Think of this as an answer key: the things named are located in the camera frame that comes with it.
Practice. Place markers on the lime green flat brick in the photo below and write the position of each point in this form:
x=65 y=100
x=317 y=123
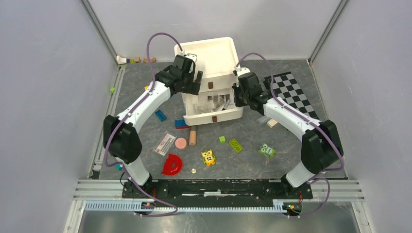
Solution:
x=235 y=145

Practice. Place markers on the clear plastic bag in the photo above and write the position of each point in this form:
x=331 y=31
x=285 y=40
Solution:
x=218 y=106

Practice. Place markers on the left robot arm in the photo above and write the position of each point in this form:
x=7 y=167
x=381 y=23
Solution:
x=120 y=133

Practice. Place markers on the blue flat brick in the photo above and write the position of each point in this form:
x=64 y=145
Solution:
x=161 y=116

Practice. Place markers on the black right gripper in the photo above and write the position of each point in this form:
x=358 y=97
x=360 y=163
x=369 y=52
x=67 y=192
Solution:
x=237 y=103

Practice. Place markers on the eyeshadow palette in drawer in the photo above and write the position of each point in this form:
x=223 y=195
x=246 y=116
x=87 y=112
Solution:
x=219 y=98

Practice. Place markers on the pink round sponge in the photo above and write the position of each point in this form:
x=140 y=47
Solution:
x=181 y=143

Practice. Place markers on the teal small cube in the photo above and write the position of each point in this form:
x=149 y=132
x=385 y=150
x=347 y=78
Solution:
x=118 y=167

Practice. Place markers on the white corner block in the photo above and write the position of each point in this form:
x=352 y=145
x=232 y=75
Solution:
x=121 y=61

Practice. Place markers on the small glass bottle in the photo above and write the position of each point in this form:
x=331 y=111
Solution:
x=262 y=120

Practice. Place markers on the black grey chessboard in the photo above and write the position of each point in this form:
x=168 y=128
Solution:
x=286 y=87

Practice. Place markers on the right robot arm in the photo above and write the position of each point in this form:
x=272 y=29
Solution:
x=320 y=141

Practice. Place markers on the beige small block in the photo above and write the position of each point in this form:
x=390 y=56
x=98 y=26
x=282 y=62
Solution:
x=271 y=123

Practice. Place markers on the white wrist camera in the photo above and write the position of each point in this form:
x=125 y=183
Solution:
x=192 y=57
x=239 y=71

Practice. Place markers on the false eyelash case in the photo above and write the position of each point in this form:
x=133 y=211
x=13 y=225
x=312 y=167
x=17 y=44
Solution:
x=164 y=144

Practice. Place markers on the wooden arch block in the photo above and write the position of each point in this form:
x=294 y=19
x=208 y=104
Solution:
x=151 y=60

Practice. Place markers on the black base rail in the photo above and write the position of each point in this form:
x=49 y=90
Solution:
x=216 y=193

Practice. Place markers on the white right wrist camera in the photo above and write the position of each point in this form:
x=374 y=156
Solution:
x=239 y=71

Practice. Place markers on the red arch brick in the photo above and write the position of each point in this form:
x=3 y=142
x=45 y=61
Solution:
x=172 y=165

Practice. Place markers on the yellow owl brick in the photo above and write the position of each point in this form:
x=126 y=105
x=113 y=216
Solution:
x=208 y=157

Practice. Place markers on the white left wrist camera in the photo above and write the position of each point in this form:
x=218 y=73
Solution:
x=192 y=57

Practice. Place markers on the blue red duplo brick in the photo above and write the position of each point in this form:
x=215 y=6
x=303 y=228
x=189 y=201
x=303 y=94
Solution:
x=180 y=124

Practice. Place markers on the clear packet white strips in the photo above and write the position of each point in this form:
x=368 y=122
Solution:
x=204 y=107

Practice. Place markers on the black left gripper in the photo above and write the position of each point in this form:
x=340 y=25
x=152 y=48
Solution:
x=195 y=88

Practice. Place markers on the beige foundation bottle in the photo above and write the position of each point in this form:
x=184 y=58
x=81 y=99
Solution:
x=192 y=135

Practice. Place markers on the white three-drawer organizer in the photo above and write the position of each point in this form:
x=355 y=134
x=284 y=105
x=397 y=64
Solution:
x=217 y=58

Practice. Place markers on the small lime green cube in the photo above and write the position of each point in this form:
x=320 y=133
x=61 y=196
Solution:
x=222 y=139

